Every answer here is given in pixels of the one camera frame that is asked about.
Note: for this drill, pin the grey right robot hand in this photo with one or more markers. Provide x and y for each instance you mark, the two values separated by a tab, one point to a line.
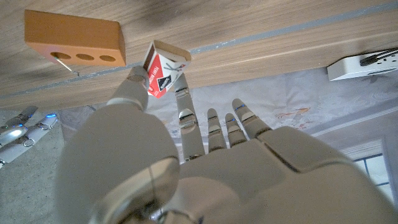
18	137

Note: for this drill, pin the orange wooden block with holes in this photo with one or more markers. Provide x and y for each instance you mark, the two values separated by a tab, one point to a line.
74	34

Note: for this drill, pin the red and white match box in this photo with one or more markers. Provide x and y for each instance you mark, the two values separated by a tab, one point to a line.
161	71

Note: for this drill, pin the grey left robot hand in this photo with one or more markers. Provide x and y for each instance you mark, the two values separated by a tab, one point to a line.
233	180

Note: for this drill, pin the single wooden match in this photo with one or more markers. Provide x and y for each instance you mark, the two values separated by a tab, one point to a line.
63	64

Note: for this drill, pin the white power strip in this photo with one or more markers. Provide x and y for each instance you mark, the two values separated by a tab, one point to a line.
348	67

